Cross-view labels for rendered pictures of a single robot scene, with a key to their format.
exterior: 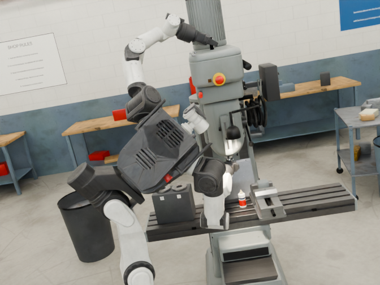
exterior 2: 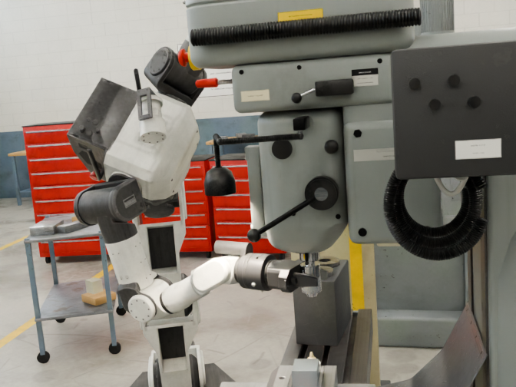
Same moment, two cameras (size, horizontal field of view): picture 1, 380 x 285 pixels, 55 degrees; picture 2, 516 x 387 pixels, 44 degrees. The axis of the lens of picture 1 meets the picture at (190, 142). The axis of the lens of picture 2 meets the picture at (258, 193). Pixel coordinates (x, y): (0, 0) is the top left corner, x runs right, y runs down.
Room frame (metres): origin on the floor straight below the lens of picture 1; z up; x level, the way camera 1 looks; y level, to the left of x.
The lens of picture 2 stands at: (2.11, -1.65, 1.69)
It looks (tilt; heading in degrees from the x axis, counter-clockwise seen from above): 10 degrees down; 99
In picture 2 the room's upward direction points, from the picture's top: 4 degrees counter-clockwise
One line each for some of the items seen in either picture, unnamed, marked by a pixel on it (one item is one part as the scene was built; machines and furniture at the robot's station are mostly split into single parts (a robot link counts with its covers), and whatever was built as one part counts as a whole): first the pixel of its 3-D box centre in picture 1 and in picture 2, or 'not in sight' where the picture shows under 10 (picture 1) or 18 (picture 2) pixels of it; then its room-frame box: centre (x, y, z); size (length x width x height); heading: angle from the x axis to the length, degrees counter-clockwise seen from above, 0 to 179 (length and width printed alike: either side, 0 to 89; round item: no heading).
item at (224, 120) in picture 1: (226, 134); (258, 190); (1.88, -0.20, 1.44); 0.04 x 0.04 x 0.21; 87
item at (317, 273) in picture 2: not in sight; (311, 279); (1.99, -0.20, 1.23); 0.05 x 0.05 x 0.06
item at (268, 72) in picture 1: (270, 81); (454, 110); (2.27, -0.56, 1.62); 0.20 x 0.09 x 0.21; 177
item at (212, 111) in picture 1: (224, 125); (306, 178); (2.00, -0.21, 1.47); 0.21 x 0.19 x 0.32; 87
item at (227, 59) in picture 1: (214, 64); (301, 24); (2.01, -0.21, 1.81); 0.47 x 0.26 x 0.16; 177
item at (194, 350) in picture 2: not in sight; (176, 370); (1.43, 0.49, 0.68); 0.21 x 0.20 x 0.13; 106
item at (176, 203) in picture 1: (174, 202); (322, 298); (2.00, 0.16, 1.06); 0.22 x 0.12 x 0.20; 80
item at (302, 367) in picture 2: (263, 185); (305, 378); (1.98, -0.38, 1.07); 0.06 x 0.05 x 0.06; 88
